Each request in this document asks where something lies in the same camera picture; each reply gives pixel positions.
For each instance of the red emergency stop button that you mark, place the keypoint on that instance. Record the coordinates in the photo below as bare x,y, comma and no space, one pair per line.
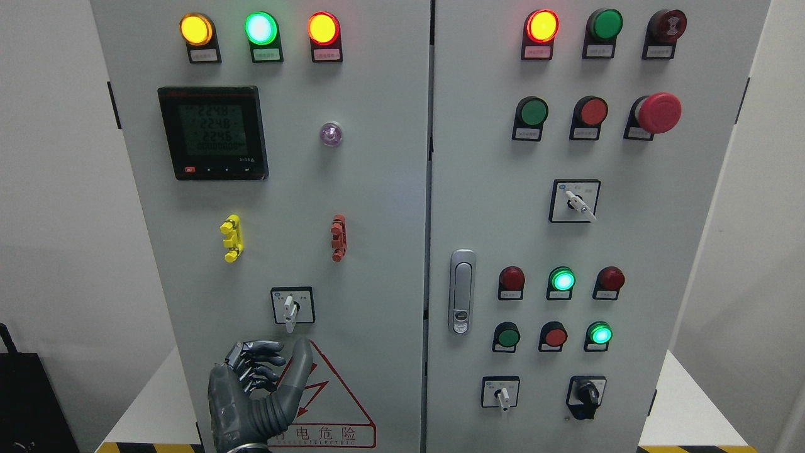
652,115

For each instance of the orange indicator light right door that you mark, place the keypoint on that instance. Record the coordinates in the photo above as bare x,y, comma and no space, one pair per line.
539,32

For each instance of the silver door lock handle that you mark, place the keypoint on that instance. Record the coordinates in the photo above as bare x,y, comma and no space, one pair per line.
461,291

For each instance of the yellow terminal connector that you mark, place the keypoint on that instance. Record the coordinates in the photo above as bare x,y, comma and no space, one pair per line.
232,238

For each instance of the white selector switch bottom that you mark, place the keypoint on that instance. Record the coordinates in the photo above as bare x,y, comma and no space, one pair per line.
500,392

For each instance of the lit green indicator middle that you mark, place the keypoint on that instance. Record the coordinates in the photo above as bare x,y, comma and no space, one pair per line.
560,284

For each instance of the orange indicator light door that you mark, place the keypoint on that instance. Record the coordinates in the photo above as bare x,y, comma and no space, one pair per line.
324,36
539,32

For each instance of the red push button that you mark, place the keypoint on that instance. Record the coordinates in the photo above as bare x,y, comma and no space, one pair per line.
588,115
553,336

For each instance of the grey electrical control cabinet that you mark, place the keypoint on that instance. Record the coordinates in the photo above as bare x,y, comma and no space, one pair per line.
426,95

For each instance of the dark red indicator light right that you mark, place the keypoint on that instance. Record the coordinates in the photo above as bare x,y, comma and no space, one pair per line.
609,283

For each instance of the red terminal connector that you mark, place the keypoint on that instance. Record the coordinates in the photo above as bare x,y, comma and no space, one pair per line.
338,238

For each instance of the white selector switch right upper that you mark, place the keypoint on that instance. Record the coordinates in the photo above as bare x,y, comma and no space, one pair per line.
574,200

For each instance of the white selector switch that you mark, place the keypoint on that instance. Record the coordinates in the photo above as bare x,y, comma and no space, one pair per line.
500,392
574,200

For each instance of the lit green push button lower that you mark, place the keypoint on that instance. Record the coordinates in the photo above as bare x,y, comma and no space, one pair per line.
598,337

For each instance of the black rotary knob switch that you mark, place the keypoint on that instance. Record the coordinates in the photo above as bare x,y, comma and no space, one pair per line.
584,396

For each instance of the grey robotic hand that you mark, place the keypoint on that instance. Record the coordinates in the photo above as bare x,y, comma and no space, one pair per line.
249,404

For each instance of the black case with handle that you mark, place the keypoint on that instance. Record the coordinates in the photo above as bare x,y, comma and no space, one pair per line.
31,418

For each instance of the dark red buzzer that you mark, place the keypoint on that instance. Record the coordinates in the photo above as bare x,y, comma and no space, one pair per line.
663,31

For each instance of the red push button upper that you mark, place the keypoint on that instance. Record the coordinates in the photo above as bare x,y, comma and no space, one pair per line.
588,115

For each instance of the yellow indicator light top left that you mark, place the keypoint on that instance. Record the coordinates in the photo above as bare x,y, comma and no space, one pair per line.
201,41

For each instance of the orange indicator light left door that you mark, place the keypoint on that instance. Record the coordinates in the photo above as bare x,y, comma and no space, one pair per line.
324,36

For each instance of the lit green indicator light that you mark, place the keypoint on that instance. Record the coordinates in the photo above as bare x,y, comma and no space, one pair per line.
263,33

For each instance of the black digital power meter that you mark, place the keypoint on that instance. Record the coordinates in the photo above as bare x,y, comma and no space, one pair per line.
215,133

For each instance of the dark red indicator light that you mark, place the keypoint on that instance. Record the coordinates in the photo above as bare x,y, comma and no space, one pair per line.
511,284
609,283

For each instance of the red electric hazard warning sticker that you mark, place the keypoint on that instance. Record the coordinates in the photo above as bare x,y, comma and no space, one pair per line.
329,415

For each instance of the white selector switch door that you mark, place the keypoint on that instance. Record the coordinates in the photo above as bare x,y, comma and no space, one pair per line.
293,306

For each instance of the red push button lower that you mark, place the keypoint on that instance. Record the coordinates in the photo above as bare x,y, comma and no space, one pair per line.
553,336

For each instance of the small clear purple lamp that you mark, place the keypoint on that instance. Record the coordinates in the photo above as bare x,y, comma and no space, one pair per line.
331,134

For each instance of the green push button upper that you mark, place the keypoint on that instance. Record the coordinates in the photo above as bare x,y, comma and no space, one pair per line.
529,116

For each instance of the unlit green indicator light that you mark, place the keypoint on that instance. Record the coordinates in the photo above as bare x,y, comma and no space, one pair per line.
602,28

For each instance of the dark red indicator light left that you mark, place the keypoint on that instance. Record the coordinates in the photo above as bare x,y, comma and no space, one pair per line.
511,284

